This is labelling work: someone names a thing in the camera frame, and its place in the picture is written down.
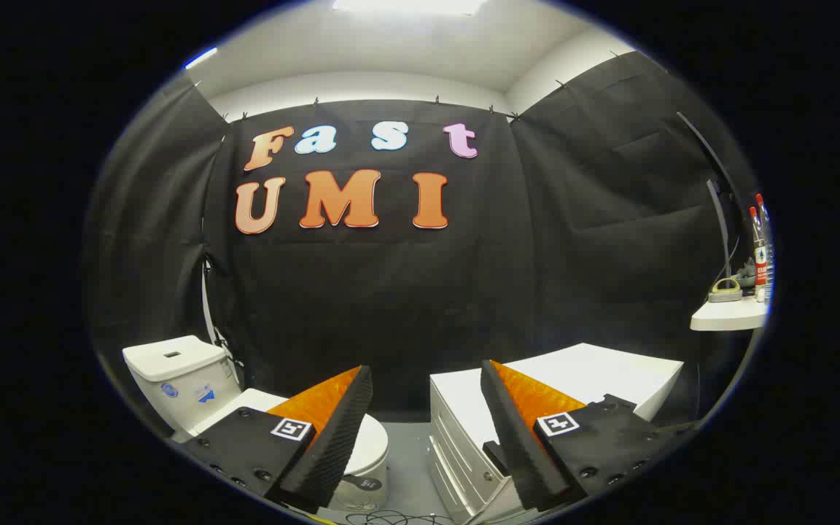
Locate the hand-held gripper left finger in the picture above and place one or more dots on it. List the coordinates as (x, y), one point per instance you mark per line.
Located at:
(340, 437)

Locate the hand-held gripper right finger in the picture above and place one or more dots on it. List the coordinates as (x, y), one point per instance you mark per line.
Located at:
(518, 445)

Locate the white drawer cabinet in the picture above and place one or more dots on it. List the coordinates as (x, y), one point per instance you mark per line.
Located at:
(595, 372)

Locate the black curved stand pole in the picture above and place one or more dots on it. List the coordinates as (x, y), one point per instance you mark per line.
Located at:
(720, 219)

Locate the small ceiling light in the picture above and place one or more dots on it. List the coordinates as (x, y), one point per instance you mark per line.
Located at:
(201, 57)

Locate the red capped clear bottle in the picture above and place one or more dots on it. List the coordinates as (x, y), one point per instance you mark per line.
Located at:
(759, 262)
(768, 248)

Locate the white toilet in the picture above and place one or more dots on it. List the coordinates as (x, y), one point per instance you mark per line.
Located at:
(179, 379)

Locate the white wall shelf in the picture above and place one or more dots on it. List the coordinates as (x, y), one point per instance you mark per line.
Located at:
(726, 315)

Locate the black backdrop cloth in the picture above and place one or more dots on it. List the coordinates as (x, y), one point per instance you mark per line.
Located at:
(391, 292)

